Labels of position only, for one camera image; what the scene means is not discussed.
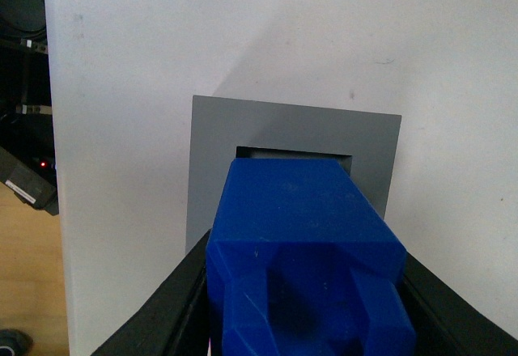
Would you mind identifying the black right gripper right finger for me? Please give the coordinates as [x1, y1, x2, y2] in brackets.
[398, 255, 517, 355]

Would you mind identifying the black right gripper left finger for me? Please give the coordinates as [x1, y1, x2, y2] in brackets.
[93, 233, 210, 356]

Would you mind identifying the blue handled block part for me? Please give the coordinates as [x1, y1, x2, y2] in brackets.
[206, 159, 417, 355]

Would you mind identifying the gray cube base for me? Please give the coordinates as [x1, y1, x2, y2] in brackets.
[185, 95, 401, 251]

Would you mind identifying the dark round object on floor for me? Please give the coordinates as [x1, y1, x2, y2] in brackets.
[1, 329, 33, 356]

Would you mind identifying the black electronic device box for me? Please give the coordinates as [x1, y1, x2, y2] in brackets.
[1, 147, 59, 216]

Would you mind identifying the black coiled cable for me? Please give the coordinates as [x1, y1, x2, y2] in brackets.
[0, 0, 49, 45]

